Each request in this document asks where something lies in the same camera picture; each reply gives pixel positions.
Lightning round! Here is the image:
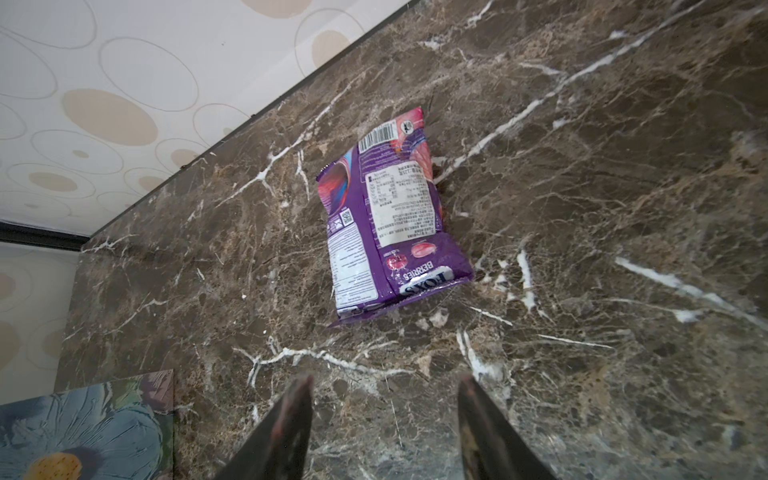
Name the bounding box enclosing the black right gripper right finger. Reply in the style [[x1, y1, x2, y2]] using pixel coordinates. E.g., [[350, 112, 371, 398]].
[[457, 375, 556, 480]]

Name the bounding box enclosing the black vertical frame post left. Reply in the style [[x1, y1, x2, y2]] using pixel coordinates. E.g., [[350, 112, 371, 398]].
[[0, 221, 90, 252]]

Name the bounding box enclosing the white paper bag colourful print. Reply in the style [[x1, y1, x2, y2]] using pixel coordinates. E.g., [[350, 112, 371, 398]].
[[1, 370, 175, 479]]

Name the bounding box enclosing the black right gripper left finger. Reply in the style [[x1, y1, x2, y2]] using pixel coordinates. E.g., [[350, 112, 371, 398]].
[[214, 375, 314, 480]]

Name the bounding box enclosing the purple berries candy bag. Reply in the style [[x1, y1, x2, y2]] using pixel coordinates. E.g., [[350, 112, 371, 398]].
[[316, 108, 474, 325]]

